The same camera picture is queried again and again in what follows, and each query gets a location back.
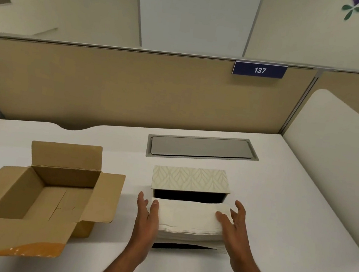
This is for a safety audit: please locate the person's left hand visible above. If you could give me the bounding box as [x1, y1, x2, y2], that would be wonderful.
[130, 191, 164, 254]

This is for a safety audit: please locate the person's right hand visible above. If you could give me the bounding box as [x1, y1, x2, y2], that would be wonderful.
[208, 198, 262, 272]

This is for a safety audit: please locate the stack of white tissues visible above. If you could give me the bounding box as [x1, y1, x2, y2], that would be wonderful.
[146, 194, 237, 252]

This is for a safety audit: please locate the person's left forearm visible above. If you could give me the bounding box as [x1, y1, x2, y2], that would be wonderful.
[92, 244, 152, 272]

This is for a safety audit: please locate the cream leaf-patterned tissue box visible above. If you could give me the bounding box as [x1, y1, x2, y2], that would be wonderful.
[149, 161, 235, 208]

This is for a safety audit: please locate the black tissue box base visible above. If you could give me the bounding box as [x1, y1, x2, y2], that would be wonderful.
[151, 238, 229, 260]

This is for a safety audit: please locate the open brown cardboard box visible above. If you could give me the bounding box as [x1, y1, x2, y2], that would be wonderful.
[0, 133, 130, 272]

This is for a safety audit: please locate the wide beige partition panel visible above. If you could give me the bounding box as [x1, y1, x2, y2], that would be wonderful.
[0, 27, 321, 161]

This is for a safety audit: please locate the white rounded desk divider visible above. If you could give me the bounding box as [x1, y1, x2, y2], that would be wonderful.
[267, 84, 359, 264]

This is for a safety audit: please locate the blue number sign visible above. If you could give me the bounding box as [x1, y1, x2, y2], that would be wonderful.
[232, 59, 288, 82]

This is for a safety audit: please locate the green purple flower sticker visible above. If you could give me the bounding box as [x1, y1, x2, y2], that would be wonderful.
[340, 0, 359, 23]

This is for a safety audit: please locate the grey desk cable hatch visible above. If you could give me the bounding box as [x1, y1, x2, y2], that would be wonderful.
[145, 126, 262, 172]

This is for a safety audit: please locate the grey partition corner post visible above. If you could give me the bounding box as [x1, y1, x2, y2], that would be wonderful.
[278, 64, 324, 141]

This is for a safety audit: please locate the white wall board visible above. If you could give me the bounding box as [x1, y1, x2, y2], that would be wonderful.
[128, 0, 264, 63]

